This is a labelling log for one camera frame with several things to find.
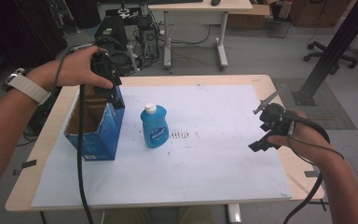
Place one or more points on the person's right hand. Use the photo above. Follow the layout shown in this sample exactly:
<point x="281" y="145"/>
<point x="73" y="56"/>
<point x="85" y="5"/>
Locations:
<point x="307" y="140"/>

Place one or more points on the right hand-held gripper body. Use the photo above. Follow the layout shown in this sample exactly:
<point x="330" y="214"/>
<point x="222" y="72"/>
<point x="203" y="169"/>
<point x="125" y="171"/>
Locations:
<point x="273" y="116"/>

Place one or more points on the black tape strip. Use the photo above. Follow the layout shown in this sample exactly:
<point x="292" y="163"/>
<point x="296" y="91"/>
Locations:
<point x="24" y="166"/>

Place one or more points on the brown wooden cabinet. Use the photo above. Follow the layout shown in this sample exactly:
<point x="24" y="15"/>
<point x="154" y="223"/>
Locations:
<point x="320" y="12"/>

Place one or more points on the black office chair base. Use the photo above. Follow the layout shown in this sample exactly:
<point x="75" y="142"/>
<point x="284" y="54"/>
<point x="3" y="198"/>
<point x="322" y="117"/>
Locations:
<point x="329" y="54"/>

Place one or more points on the black metal post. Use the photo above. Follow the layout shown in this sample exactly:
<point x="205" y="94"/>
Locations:
<point x="335" y="46"/>

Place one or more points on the blue dish soap bottle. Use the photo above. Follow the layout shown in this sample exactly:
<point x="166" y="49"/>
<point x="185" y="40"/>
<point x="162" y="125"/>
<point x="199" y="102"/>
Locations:
<point x="154" y="127"/>

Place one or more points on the white background desk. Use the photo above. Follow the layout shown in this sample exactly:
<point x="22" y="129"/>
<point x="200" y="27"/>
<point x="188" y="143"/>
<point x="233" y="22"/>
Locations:
<point x="199" y="6"/>

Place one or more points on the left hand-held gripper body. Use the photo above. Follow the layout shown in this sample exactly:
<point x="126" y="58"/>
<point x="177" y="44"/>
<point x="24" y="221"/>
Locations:
<point x="103" y="63"/>

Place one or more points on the blue cardboard box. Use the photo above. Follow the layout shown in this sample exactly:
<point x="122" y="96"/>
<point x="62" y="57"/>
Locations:
<point x="104" y="133"/>

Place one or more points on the wristwatch with white band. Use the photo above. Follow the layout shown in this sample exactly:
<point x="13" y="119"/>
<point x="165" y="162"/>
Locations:
<point x="28" y="87"/>

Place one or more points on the grey tape strip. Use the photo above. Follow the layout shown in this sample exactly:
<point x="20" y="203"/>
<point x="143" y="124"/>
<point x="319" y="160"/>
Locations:
<point x="311" y="174"/>

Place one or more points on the brown cardboard box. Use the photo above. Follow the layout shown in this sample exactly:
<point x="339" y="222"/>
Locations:
<point x="248" y="17"/>

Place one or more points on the black computer tower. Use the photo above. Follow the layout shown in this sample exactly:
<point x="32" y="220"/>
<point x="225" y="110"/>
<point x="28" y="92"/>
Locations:
<point x="110" y="29"/>

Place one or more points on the white table leg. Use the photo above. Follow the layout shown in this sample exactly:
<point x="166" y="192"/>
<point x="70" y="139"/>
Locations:
<point x="233" y="214"/>

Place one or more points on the grey floor mat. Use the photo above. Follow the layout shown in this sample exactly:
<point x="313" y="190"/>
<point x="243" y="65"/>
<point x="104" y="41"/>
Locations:
<point x="329" y="118"/>

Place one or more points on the black computer mouse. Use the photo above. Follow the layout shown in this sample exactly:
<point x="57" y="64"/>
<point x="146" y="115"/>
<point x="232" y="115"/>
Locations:
<point x="215" y="2"/>

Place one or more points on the person's left hand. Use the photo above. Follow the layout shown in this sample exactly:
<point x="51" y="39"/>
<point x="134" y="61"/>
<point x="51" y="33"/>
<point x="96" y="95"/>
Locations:
<point x="71" y="70"/>

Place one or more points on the dark cabinet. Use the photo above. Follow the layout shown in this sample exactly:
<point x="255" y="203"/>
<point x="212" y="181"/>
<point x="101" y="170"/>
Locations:
<point x="18" y="31"/>

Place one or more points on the open computer case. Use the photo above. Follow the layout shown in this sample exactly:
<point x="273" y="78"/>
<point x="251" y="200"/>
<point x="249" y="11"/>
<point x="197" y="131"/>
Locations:
<point x="147" y="40"/>

